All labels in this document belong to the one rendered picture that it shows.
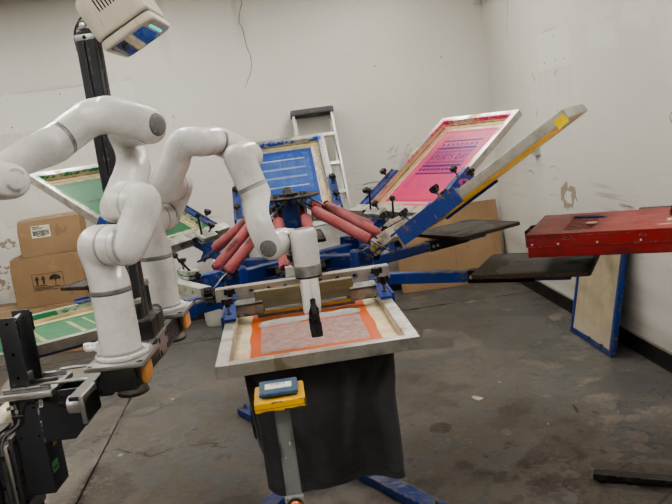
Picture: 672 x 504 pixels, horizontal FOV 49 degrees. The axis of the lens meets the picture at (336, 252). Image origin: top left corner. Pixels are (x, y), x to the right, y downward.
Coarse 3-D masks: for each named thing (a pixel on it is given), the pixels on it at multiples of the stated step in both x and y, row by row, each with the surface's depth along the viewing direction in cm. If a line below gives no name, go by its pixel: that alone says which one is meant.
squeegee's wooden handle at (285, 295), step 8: (328, 280) 268; (336, 280) 267; (344, 280) 267; (352, 280) 268; (272, 288) 267; (280, 288) 266; (288, 288) 266; (296, 288) 266; (320, 288) 267; (328, 288) 267; (336, 288) 268; (344, 288) 268; (256, 296) 265; (264, 296) 266; (272, 296) 266; (280, 296) 266; (288, 296) 266; (296, 296) 267; (320, 296) 268; (328, 296) 268; (336, 296) 268; (264, 304) 266; (272, 304) 266; (280, 304) 267; (288, 304) 267
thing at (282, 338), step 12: (300, 312) 270; (252, 324) 262; (288, 324) 255; (300, 324) 253; (252, 336) 246; (264, 336) 244; (276, 336) 242; (288, 336) 241; (300, 336) 239; (252, 348) 233; (264, 348) 231; (276, 348) 229; (288, 348) 228; (300, 348) 226; (312, 348) 224
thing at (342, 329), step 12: (360, 300) 276; (360, 312) 259; (324, 324) 249; (336, 324) 247; (348, 324) 246; (360, 324) 244; (372, 324) 242; (324, 336) 235; (336, 336) 234; (348, 336) 232; (360, 336) 230; (372, 336) 229
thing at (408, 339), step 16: (384, 304) 252; (400, 320) 229; (224, 336) 238; (400, 336) 213; (416, 336) 211; (224, 352) 220; (288, 352) 212; (304, 352) 210; (320, 352) 209; (336, 352) 209; (352, 352) 210; (368, 352) 210; (384, 352) 211; (224, 368) 207; (240, 368) 207; (256, 368) 208; (272, 368) 208; (288, 368) 209
